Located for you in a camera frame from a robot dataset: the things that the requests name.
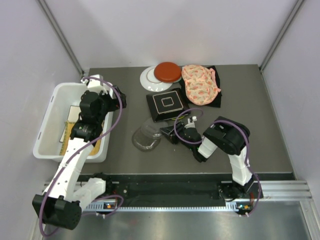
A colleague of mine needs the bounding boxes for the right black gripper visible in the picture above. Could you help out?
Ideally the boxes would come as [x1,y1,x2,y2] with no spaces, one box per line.
[159,121,195,152]

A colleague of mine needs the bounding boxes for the white square plate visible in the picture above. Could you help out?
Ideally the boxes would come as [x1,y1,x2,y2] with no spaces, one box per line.
[59,105,81,143]

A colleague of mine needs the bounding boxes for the clear glass plate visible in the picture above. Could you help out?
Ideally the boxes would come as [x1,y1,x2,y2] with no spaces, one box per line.
[131,118,169,152]

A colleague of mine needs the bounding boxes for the black square plate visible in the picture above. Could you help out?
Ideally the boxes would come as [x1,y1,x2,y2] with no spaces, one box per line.
[146,88,189,122]

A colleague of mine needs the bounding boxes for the yellow woven square plate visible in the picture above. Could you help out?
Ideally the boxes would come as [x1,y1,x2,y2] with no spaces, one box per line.
[59,121,101,156]

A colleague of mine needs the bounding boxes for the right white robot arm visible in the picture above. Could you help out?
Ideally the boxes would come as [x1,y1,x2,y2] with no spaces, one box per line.
[160,116,254,198]

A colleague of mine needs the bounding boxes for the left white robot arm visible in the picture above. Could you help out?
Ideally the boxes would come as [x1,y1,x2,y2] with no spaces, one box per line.
[32,85,127,236]

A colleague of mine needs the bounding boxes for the white plastic bin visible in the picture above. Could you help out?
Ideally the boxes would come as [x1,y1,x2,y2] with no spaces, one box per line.
[33,82,114,163]

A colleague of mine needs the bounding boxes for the green plate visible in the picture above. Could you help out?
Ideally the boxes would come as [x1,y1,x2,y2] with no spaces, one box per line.
[171,112,190,123]

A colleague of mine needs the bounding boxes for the floral pink cloth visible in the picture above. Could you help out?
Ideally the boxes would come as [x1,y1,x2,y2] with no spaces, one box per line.
[181,64,222,106]

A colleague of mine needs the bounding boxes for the black cloth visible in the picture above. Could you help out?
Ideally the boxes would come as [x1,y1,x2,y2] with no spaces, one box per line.
[180,65,223,109]

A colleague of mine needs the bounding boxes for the white round rimmed plate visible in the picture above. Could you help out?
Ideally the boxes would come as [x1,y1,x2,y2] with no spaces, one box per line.
[140,66,173,92]

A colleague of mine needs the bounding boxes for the red plate at back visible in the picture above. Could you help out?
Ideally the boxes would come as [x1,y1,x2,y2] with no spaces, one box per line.
[154,62,182,83]

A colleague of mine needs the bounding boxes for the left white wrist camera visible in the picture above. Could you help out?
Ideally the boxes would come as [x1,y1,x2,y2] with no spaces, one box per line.
[80,74,113,95]

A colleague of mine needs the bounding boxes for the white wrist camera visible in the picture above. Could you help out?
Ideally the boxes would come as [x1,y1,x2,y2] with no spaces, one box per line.
[80,74,113,95]
[187,116,198,125]

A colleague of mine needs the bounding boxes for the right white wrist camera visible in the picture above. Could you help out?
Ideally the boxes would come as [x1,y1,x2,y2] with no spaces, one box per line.
[187,116,198,125]

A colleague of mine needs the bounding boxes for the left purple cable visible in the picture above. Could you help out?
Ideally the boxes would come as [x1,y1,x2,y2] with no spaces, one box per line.
[38,76,125,238]

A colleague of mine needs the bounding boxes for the grey cable duct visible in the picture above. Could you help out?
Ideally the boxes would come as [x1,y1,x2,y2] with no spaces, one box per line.
[82,198,258,213]

